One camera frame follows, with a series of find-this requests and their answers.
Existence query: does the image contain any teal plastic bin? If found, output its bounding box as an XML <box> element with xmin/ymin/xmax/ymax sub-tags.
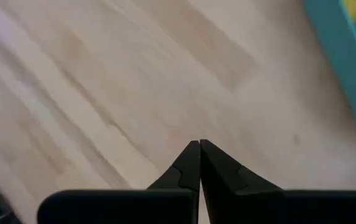
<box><xmin>302</xmin><ymin>0</ymin><xmax>356</xmax><ymax>136</ymax></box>

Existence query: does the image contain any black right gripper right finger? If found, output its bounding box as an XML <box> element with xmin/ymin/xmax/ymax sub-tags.
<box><xmin>199</xmin><ymin>139</ymin><xmax>283</xmax><ymax>224</ymax></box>

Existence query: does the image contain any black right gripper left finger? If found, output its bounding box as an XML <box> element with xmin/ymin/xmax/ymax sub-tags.
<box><xmin>146</xmin><ymin>140</ymin><xmax>201</xmax><ymax>224</ymax></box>

